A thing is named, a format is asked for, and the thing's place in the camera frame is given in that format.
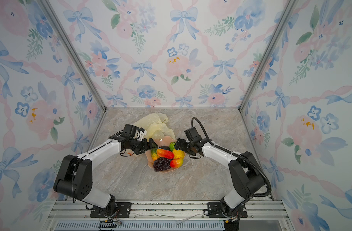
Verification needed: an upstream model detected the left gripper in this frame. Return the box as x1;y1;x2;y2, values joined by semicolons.
131;138;158;155

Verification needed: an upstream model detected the green custard apple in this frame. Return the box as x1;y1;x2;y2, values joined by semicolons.
169;141;176;152

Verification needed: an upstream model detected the pink scalloped plate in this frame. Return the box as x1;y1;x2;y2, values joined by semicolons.
145;136;186;173

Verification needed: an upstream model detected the yellow plastic bag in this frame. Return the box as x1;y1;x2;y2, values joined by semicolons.
132;113;176;141

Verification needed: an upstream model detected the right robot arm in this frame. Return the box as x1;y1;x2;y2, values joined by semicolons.
175;139;272;217

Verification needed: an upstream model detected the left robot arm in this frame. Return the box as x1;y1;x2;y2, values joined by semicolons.
53;135;159;217

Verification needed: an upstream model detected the yellow lemon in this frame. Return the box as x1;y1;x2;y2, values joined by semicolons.
173;149;185;159

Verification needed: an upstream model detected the green yellow cucumber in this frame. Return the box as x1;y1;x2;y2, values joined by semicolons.
150;148;159;162

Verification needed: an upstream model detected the red yellow peach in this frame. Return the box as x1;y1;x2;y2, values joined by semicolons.
170;158;184;168

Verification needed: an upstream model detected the purple grape bunch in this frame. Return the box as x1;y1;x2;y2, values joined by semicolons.
153;157;171;172

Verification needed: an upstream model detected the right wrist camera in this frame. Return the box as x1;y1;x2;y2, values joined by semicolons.
184;127;202;143

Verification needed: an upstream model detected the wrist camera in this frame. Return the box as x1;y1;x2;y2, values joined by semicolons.
120;124;147;140
184;127;202;143

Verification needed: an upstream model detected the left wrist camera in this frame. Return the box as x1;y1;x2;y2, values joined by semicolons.
120;124;147;140

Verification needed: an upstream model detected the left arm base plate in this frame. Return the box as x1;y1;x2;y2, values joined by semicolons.
90;202;132;218

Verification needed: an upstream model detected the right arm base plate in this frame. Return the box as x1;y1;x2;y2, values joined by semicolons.
203;202;248;219

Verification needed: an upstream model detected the black corrugated cable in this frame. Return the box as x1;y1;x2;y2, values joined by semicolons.
191;117;272;198

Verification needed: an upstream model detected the aluminium front rail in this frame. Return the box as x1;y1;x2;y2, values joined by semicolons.
43;200;294;231

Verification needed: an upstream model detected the left corner aluminium post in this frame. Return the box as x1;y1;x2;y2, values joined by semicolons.
36;0;107;112

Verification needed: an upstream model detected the corner aluminium post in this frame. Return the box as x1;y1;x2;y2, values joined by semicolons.
36;0;107;112
238;0;297;112

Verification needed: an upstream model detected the right corner aluminium post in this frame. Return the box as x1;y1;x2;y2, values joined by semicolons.
238;0;297;112

